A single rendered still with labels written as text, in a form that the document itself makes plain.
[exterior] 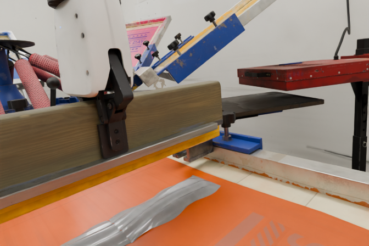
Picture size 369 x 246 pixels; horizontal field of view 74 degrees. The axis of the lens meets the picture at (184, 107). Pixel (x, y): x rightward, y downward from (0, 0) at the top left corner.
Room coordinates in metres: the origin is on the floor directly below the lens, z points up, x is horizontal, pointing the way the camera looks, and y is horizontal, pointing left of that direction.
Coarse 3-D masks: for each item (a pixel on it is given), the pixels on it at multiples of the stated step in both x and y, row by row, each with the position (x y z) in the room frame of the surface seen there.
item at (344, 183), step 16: (224, 160) 0.48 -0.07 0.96; (240, 160) 0.45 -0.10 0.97; (256, 160) 0.43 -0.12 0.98; (272, 160) 0.40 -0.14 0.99; (288, 160) 0.40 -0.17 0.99; (304, 160) 0.39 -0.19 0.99; (272, 176) 0.40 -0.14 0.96; (288, 176) 0.38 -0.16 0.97; (304, 176) 0.36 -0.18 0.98; (320, 176) 0.34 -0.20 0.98; (336, 176) 0.33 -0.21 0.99; (352, 176) 0.32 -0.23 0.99; (368, 176) 0.32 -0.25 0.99; (320, 192) 0.34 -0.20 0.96; (336, 192) 0.33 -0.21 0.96; (352, 192) 0.31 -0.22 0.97; (368, 192) 0.30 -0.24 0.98
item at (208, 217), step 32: (160, 160) 0.54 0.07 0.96; (96, 192) 0.42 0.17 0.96; (128, 192) 0.40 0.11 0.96; (224, 192) 0.37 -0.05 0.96; (256, 192) 0.36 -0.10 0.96; (192, 224) 0.30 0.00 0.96; (224, 224) 0.29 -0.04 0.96; (288, 224) 0.28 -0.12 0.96; (320, 224) 0.28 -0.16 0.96; (352, 224) 0.27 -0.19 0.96
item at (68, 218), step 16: (48, 208) 0.38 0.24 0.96; (64, 208) 0.37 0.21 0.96; (80, 208) 0.37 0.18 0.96; (0, 224) 0.34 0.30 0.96; (16, 224) 0.34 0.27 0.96; (32, 224) 0.34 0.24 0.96; (48, 224) 0.33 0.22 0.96; (64, 224) 0.33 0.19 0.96; (80, 224) 0.32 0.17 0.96; (96, 224) 0.32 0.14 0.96; (0, 240) 0.31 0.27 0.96; (16, 240) 0.30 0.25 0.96; (32, 240) 0.30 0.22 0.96; (48, 240) 0.30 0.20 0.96; (64, 240) 0.29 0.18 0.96
